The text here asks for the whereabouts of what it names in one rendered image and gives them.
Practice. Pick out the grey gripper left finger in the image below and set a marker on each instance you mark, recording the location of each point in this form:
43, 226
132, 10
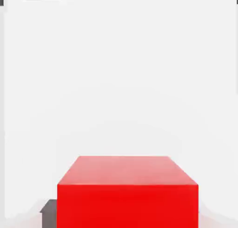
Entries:
49, 216

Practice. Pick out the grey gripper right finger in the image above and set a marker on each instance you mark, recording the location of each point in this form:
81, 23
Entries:
204, 222

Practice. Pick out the small red cube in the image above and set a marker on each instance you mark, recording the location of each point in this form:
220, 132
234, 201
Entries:
127, 203

